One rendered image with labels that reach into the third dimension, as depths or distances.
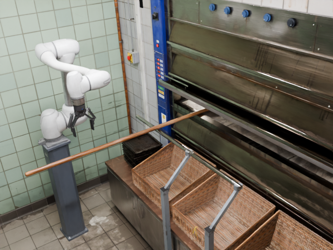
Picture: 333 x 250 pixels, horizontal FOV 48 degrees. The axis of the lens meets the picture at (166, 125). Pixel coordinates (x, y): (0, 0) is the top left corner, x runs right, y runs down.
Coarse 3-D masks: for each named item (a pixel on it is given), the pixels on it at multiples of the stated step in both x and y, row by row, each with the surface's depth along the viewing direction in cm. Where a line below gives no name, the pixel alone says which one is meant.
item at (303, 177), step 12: (180, 108) 316; (192, 108) 311; (204, 120) 292; (228, 132) 271; (252, 144) 254; (264, 156) 246; (276, 156) 240; (288, 168) 230; (300, 168) 227; (312, 180) 217; (324, 180) 215
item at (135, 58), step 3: (129, 51) 353; (135, 51) 352; (129, 54) 350; (132, 54) 346; (135, 54) 348; (138, 54) 349; (132, 57) 347; (135, 57) 349; (138, 57) 351; (129, 60) 354; (132, 60) 349; (135, 60) 350; (138, 60) 352
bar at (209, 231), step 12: (144, 120) 297; (180, 144) 261; (192, 156) 249; (180, 168) 254; (216, 168) 233; (228, 180) 222; (168, 204) 259; (228, 204) 218; (168, 216) 263; (168, 228) 268; (204, 228) 218; (168, 240) 273
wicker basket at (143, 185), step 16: (144, 160) 320; (160, 160) 330; (176, 160) 333; (192, 160) 314; (208, 160) 299; (144, 176) 326; (160, 176) 328; (192, 176) 316; (208, 176) 292; (144, 192) 308; (160, 192) 308; (176, 192) 307; (160, 208) 291
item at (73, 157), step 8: (200, 112) 299; (176, 120) 288; (152, 128) 278; (128, 136) 269; (136, 136) 272; (104, 144) 260; (112, 144) 263; (88, 152) 254; (64, 160) 246; (40, 168) 239; (48, 168) 242
